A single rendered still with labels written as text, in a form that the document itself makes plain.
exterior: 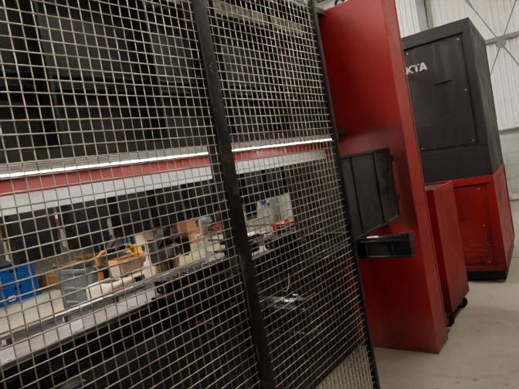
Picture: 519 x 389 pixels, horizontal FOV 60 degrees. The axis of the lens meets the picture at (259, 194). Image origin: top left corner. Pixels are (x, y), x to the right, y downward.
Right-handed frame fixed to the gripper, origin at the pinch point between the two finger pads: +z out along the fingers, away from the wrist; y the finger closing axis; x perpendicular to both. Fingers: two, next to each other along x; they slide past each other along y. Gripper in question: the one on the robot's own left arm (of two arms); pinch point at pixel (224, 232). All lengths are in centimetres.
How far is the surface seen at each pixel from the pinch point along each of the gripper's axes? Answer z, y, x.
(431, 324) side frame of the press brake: 117, 62, -53
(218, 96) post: -3, -121, -116
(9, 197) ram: -23, -141, -42
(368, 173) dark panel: 21, 23, -90
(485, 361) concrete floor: 147, 57, -70
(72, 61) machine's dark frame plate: -60, -113, -70
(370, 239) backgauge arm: 52, 24, -68
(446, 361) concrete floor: 138, 53, -51
